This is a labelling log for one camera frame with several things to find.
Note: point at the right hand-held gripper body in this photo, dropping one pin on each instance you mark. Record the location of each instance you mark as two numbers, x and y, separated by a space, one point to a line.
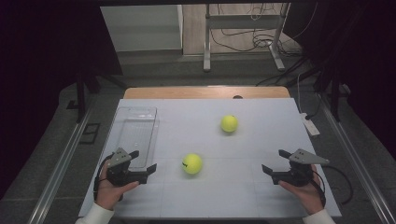
299 174

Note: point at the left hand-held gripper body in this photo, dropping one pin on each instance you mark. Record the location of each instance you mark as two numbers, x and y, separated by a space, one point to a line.
120 158

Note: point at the clear plastic container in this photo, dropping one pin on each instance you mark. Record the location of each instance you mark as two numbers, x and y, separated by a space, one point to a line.
138 130

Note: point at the yellow tennis ball black mark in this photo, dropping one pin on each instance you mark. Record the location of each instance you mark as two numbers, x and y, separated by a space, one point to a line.
192 163

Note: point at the plain yellow tennis ball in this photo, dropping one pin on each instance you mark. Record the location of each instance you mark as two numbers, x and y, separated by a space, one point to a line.
229 123

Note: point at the person's right hand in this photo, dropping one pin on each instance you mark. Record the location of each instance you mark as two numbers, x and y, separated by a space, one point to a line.
306 196

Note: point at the person's left hand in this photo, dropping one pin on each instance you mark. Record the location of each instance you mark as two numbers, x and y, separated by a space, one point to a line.
109 194

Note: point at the white power strip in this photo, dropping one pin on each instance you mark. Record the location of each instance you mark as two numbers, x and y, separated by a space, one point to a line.
309 124

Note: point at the white table board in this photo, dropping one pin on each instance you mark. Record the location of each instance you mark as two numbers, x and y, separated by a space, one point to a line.
218 186

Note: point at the dark round table grommet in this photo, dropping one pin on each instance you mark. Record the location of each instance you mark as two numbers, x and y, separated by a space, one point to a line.
237 97

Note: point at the black metal stand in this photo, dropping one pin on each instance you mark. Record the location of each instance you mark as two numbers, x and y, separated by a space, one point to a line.
334 93
81 93

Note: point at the wooden table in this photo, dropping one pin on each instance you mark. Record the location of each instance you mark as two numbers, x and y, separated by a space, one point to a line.
193 92

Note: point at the dark curtain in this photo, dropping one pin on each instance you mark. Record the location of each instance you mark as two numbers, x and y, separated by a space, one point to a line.
367 62

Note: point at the white cabinet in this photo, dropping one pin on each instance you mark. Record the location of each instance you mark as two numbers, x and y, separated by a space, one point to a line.
143 28

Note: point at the black rectangular floor frame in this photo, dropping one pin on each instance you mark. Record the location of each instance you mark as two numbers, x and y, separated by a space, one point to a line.
90 133

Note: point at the aluminium floor rail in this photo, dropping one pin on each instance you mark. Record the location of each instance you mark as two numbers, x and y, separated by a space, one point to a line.
59 174
358 168

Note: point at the grey metal desk frame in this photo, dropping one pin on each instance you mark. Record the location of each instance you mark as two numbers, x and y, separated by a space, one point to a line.
207 40

